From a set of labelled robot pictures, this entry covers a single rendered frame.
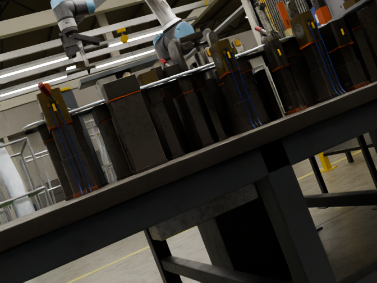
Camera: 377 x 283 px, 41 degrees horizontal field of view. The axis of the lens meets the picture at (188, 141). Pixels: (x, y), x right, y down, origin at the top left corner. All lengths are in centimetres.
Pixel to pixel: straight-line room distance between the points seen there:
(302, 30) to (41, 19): 657
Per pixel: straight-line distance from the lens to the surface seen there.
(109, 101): 176
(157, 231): 147
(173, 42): 224
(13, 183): 822
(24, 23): 824
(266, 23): 241
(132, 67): 229
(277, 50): 198
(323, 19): 255
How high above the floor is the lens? 72
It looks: 1 degrees up
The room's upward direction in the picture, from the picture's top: 21 degrees counter-clockwise
